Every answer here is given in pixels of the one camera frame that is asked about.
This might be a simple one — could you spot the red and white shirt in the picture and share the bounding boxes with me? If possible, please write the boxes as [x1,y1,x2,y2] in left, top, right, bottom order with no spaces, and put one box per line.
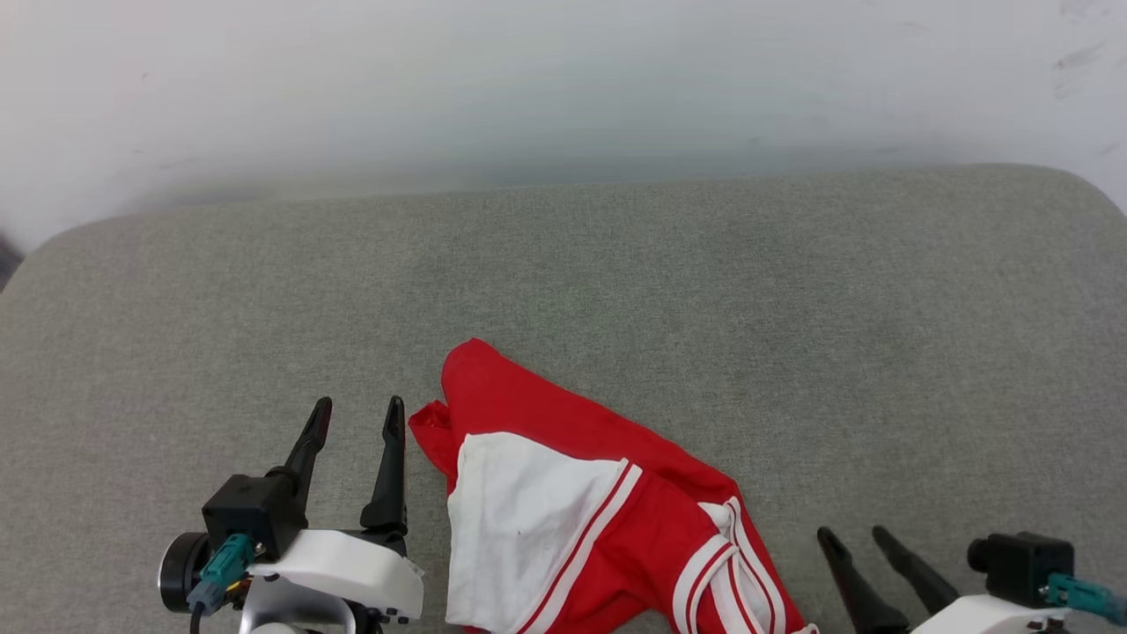
[408,338,820,634]

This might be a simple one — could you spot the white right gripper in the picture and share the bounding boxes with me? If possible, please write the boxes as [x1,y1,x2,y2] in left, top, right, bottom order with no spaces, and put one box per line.
[816,526,1072,634]

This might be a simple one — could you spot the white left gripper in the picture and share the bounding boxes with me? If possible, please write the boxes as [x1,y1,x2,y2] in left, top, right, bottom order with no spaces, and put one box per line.
[247,395,425,623]

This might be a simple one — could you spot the teal left camera cable connector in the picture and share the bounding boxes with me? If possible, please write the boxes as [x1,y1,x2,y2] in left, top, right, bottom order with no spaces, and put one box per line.
[185,533,265,616]

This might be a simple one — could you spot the teal camera cable connector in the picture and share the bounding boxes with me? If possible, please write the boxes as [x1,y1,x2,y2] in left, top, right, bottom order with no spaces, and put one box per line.
[1046,572,1127,628]
[185,533,265,616]

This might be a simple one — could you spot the teal right camera cable connector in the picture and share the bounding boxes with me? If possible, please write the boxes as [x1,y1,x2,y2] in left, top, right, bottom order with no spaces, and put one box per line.
[1046,572,1127,628]

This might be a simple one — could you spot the grey fabric sofa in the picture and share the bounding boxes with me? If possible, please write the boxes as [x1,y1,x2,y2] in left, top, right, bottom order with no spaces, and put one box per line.
[0,163,1127,634]

